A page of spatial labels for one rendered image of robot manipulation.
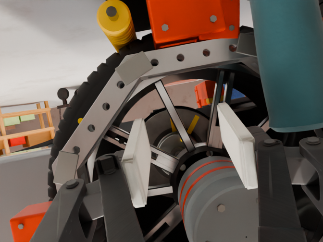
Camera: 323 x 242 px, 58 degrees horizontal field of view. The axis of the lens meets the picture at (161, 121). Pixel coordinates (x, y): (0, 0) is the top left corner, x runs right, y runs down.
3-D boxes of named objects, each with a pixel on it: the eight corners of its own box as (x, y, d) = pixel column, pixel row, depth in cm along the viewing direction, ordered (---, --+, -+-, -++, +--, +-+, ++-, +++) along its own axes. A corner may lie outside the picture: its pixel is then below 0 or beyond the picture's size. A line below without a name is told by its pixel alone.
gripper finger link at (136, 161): (146, 207, 16) (133, 209, 16) (152, 153, 23) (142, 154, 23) (134, 158, 15) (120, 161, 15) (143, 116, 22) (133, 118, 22)
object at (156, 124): (140, 102, 105) (127, 189, 106) (139, 102, 97) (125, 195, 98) (228, 115, 106) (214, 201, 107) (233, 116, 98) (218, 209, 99)
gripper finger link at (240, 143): (240, 139, 15) (254, 137, 15) (216, 103, 21) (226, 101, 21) (246, 190, 16) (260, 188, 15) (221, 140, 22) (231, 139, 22)
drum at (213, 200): (169, 160, 56) (183, 230, 57) (179, 192, 35) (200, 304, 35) (242, 146, 56) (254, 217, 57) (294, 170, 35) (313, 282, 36)
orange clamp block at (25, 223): (72, 196, 57) (27, 204, 57) (59, 210, 49) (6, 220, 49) (80, 230, 57) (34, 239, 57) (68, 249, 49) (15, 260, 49)
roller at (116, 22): (115, 39, 76) (119, 61, 76) (89, -4, 46) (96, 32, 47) (137, 35, 76) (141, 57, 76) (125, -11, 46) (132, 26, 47)
